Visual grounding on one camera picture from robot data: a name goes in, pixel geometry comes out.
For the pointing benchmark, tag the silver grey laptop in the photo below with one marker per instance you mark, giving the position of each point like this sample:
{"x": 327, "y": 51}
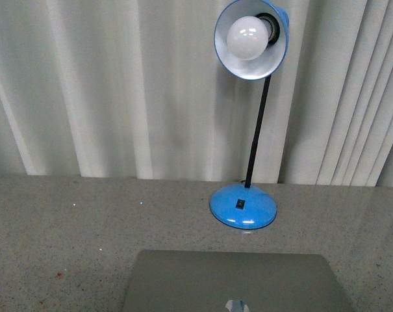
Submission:
{"x": 164, "y": 280}

